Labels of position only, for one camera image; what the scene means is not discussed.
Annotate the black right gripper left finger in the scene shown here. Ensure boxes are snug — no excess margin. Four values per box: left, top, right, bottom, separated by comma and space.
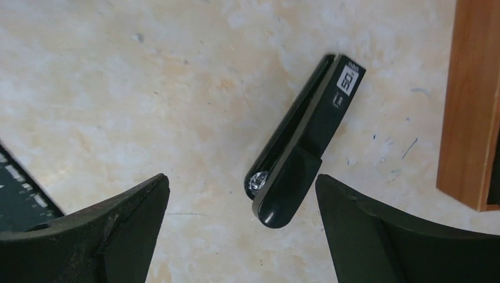
1, 174, 170, 282

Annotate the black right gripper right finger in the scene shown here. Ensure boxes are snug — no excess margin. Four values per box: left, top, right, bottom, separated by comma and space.
315, 175, 499, 282

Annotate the black stapler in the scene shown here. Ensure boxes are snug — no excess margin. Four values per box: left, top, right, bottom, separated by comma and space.
244, 54, 366, 229

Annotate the orange compartment tray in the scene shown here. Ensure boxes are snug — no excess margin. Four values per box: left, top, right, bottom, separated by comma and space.
436, 1, 499, 212

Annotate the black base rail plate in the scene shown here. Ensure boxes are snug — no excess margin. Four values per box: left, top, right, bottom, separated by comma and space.
1, 146, 64, 232

